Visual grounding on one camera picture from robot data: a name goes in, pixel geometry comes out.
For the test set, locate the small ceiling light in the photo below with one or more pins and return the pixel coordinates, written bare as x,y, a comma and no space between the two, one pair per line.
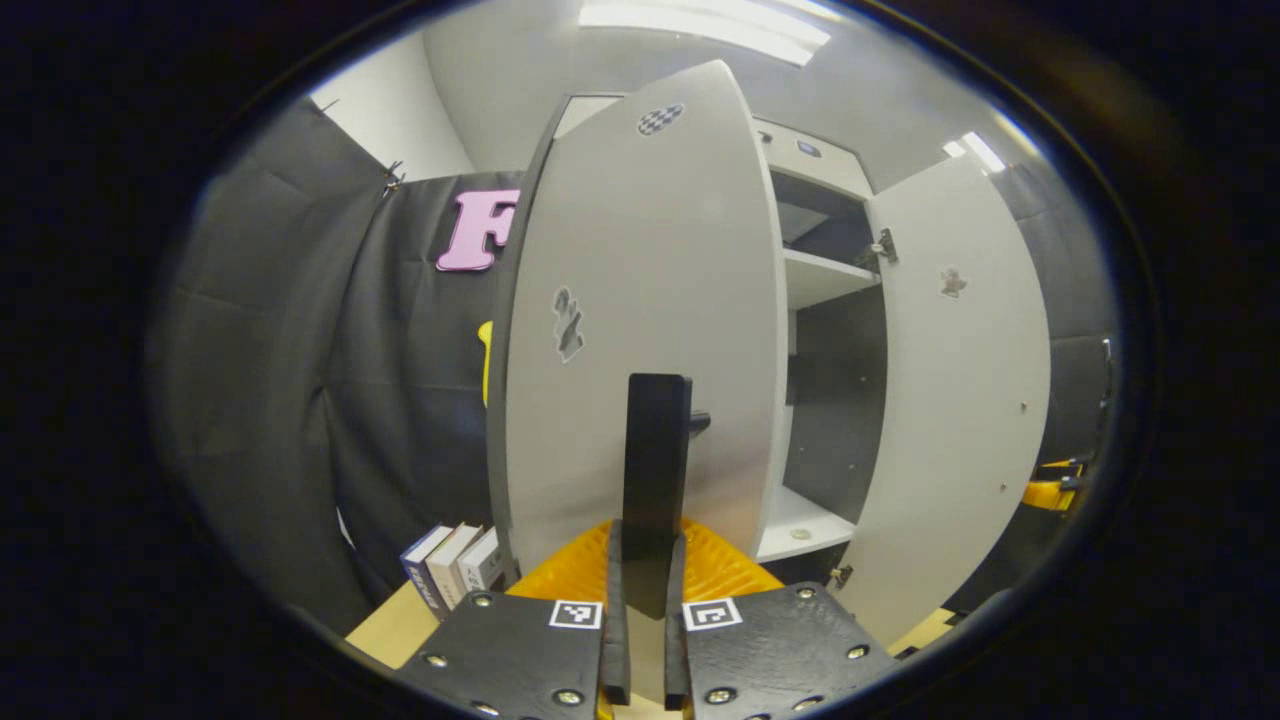
975,150

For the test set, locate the grey double-door shoe cabinet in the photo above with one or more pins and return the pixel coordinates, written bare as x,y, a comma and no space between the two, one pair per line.
835,400

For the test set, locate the beige book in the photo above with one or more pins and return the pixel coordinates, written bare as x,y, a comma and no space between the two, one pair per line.
450,570

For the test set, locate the black backdrop cloth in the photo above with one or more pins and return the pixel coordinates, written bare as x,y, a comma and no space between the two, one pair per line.
280,350

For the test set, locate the white book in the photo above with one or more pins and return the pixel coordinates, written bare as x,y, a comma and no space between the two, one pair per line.
482,565

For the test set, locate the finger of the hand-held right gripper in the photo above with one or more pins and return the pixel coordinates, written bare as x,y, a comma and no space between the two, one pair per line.
1045,495

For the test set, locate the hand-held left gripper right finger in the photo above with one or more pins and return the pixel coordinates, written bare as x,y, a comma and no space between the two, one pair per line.
675,640

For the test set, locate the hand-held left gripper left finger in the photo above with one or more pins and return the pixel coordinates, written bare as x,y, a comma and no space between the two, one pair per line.
615,640

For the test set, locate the blue book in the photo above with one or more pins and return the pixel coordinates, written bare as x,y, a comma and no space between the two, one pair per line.
425,580

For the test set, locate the grey cabinet door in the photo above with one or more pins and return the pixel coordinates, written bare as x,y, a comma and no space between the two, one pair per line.
650,250
960,400

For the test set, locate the grey cabinet drawer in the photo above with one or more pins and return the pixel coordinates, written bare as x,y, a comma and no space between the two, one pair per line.
820,165

